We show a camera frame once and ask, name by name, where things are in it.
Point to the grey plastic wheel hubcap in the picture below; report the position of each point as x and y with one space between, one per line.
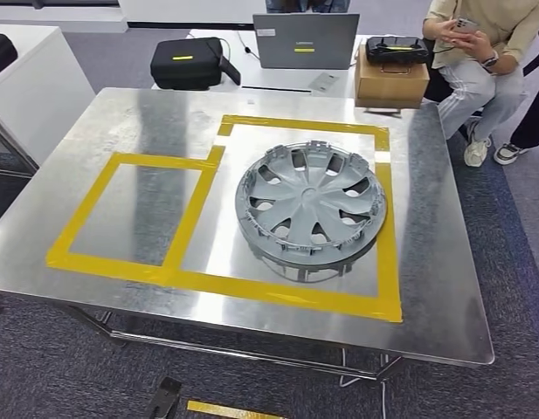
308 202

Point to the stainless steel workbench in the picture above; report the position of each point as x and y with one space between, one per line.
164 127
11 150

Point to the yellow tape rectangles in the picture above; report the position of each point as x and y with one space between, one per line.
190 214

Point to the small grey card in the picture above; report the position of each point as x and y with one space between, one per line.
324 82

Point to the black carrying case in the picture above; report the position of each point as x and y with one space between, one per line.
186 69
0 52

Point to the grey laptop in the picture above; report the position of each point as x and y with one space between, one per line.
304 35

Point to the brown cardboard box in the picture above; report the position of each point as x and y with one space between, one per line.
391 84

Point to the torn yellow floor tape square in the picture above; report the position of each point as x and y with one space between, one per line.
230 410

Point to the black handheld controller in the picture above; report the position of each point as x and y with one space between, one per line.
396 51

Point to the person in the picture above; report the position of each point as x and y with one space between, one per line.
531 121
483 87

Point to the grey smartphone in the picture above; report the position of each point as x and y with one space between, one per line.
465 24

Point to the white partition board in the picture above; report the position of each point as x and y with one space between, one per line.
46 87

